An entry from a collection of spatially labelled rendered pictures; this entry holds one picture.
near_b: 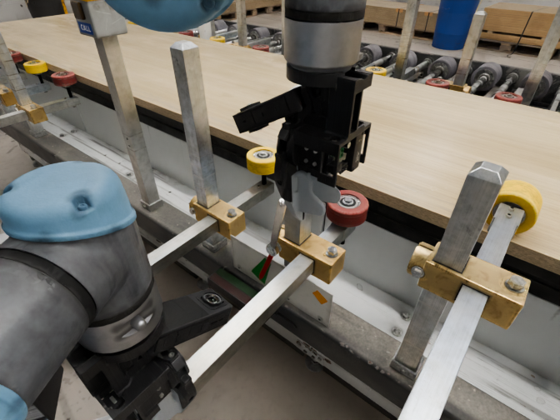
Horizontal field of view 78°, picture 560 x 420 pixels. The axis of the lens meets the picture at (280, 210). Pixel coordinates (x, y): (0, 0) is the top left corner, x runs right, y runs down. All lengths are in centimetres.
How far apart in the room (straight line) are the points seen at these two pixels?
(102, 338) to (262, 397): 114
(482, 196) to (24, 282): 41
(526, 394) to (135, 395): 71
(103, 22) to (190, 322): 63
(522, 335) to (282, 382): 87
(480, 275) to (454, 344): 11
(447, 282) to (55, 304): 43
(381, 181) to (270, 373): 94
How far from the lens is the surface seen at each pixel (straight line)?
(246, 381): 146
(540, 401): 89
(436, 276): 51
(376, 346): 73
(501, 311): 52
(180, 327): 39
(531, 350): 88
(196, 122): 69
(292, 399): 142
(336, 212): 66
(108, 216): 25
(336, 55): 35
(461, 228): 47
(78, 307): 25
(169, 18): 20
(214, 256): 86
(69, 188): 26
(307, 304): 72
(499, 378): 88
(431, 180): 81
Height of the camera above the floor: 130
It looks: 38 degrees down
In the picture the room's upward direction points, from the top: straight up
